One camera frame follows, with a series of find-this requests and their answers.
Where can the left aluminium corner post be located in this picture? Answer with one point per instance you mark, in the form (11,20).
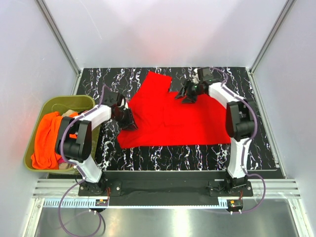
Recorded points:
(57,34)

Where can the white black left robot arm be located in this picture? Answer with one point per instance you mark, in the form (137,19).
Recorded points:
(74,139)

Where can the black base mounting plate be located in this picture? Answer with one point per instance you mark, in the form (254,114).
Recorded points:
(165,188)

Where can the aluminium frame rail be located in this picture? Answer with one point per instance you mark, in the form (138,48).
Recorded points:
(168,207)

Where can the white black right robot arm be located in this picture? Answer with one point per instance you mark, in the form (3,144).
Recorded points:
(241,123)

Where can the red t shirt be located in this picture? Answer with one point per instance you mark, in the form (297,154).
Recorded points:
(163,120)

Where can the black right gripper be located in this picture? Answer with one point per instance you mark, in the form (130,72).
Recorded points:
(181,94)

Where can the left orange connector board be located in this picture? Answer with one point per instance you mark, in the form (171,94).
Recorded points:
(102,202)

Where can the aluminium corner post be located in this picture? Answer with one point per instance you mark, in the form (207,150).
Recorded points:
(57,34)
(272,34)

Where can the orange connector board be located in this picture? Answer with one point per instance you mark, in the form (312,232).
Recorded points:
(102,202)
(236,203)

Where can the orange t shirt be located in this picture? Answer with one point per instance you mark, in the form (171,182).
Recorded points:
(44,156)

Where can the right aluminium corner post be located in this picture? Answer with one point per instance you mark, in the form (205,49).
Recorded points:
(272,34)

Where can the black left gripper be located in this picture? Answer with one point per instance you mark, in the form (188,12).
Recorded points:
(130,124)

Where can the right orange connector board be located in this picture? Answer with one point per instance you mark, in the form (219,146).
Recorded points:
(236,203)

